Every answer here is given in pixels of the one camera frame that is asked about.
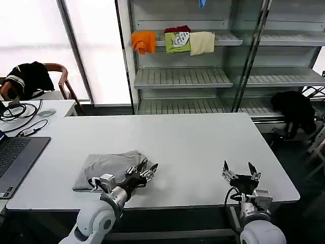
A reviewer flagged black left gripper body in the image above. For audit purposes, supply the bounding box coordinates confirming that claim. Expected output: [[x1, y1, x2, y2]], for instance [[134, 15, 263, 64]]
[[118, 172, 148, 197]]

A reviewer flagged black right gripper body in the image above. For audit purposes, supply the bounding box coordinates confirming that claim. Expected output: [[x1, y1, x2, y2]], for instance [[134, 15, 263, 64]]
[[229, 174, 259, 196]]

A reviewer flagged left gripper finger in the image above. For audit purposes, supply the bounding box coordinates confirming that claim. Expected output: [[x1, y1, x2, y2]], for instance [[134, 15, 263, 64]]
[[125, 157, 149, 176], [139, 163, 159, 183]]

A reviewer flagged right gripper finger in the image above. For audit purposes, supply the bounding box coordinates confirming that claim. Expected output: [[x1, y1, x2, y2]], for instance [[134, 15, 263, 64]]
[[221, 160, 239, 182], [248, 162, 262, 182]]

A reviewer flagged grey printed t-shirt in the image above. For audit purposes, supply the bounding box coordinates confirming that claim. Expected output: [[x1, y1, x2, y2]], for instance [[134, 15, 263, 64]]
[[72, 150, 149, 193]]

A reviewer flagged plain black garment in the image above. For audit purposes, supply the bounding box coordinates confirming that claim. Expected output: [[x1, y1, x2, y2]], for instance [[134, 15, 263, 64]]
[[270, 90, 317, 140]]

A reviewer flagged grey shelf rack with clothes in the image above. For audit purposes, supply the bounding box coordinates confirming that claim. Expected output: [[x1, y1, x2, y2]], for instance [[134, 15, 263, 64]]
[[126, 0, 325, 126]]

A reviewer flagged grey computer mouse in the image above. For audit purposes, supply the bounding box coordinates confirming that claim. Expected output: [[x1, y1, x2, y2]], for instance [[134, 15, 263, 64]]
[[38, 109, 57, 118]]

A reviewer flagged brown wooden chair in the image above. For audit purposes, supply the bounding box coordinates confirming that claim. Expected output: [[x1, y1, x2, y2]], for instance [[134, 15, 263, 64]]
[[0, 63, 86, 114]]

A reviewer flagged dark grey laptop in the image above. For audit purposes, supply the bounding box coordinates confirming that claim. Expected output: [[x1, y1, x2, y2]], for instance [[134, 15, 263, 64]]
[[0, 133, 52, 200]]

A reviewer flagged black garment with white stripes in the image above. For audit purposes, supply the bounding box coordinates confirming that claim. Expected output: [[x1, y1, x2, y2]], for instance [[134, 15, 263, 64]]
[[5, 60, 55, 101]]

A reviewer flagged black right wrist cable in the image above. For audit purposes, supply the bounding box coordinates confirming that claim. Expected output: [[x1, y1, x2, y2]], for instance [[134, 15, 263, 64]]
[[224, 186, 245, 235]]

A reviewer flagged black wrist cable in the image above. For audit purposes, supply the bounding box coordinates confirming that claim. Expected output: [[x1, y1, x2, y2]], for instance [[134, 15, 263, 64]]
[[87, 177, 103, 193], [224, 186, 245, 235]]

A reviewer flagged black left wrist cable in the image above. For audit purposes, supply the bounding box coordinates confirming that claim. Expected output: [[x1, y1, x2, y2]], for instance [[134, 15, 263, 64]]
[[87, 177, 103, 193]]

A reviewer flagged black adapter cable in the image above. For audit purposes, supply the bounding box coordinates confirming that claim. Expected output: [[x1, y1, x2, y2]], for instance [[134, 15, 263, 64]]
[[4, 118, 49, 137]]

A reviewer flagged grey window frame post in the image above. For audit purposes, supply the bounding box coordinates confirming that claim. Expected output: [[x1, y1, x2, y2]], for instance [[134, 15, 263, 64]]
[[56, 0, 95, 105]]

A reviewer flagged coiled black cable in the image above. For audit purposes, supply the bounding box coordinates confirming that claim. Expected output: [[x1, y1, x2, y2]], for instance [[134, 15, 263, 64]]
[[0, 99, 44, 122]]

